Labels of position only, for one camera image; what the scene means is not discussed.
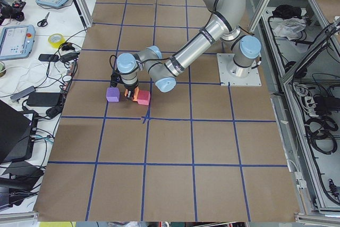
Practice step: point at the black laptop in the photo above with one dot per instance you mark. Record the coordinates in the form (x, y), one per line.
(17, 131)

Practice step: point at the yellow tape roll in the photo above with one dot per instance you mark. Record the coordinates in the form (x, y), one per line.
(56, 40)

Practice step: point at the near teach pendant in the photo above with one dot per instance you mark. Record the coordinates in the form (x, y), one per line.
(17, 42)

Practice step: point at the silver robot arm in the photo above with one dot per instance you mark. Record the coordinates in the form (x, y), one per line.
(222, 25)

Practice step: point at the orange foam block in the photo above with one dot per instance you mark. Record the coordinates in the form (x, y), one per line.
(136, 91)

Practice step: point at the black power brick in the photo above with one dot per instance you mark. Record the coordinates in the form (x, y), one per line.
(43, 99)

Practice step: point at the red foam block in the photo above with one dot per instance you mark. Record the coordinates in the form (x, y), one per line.
(143, 97)

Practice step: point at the black handled scissors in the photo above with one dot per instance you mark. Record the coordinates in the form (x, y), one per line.
(43, 22)

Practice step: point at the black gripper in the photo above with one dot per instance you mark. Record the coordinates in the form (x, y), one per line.
(129, 89)

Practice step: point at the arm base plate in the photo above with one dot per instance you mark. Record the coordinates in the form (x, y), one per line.
(234, 76)

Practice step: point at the purple foam block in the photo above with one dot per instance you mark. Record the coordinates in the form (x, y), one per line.
(113, 94)

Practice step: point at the black phone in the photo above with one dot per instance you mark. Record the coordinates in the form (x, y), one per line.
(48, 57)

